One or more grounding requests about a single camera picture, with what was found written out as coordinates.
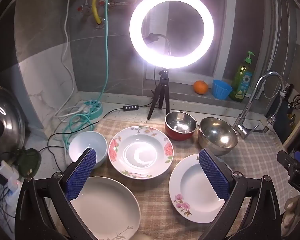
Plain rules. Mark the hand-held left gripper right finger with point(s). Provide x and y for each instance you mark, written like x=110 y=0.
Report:
x=213 y=173

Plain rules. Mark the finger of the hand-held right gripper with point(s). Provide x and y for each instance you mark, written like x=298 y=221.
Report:
x=286 y=161

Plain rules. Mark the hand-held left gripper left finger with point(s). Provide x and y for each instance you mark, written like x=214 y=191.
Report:
x=81 y=172

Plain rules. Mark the white plate with pink sprig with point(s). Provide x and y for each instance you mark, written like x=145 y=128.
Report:
x=190 y=192

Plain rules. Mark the white ceramic bowl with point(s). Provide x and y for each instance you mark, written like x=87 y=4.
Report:
x=87 y=141

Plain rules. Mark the plain steel bowl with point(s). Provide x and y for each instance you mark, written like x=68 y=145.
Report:
x=217 y=136

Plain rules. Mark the white plate with branch print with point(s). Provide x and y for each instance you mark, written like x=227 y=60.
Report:
x=107 y=207

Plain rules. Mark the red steel bowl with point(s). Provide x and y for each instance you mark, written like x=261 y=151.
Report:
x=180 y=125

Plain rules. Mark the deep plate with floral rim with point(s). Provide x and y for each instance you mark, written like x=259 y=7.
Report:
x=140 y=152

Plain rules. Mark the person's right hand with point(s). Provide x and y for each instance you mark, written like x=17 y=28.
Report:
x=291 y=212

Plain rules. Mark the chrome flexible faucet sprayer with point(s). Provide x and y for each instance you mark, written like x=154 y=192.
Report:
x=272 y=118

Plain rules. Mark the dark utensil rack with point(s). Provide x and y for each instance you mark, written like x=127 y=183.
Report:
x=290 y=115

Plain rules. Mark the dark green cloth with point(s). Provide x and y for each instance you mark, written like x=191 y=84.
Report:
x=28 y=162

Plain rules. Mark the black scissors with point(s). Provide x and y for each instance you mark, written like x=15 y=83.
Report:
x=297 y=102

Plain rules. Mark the beige checkered cloth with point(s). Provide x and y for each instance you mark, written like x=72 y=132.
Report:
x=152 y=197

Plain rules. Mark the round teal power strip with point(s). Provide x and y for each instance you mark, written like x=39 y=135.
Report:
x=91 y=106

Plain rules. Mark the chrome kitchen faucet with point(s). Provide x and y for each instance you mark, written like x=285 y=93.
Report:
x=247 y=105

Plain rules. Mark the white charger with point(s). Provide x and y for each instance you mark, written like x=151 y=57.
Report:
x=7 y=173

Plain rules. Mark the blue fluted plastic cup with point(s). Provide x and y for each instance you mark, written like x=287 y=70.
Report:
x=221 y=90

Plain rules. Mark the orange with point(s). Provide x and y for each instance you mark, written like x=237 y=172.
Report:
x=200 y=87

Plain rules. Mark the steel pot lid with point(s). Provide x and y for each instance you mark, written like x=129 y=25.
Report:
x=7 y=120

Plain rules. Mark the green dish soap bottle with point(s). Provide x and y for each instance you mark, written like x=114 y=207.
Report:
x=242 y=80

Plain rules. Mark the black tripod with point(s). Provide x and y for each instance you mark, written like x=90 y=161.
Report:
x=162 y=90

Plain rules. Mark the black gooseneck phone holder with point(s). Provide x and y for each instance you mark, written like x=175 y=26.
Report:
x=152 y=39

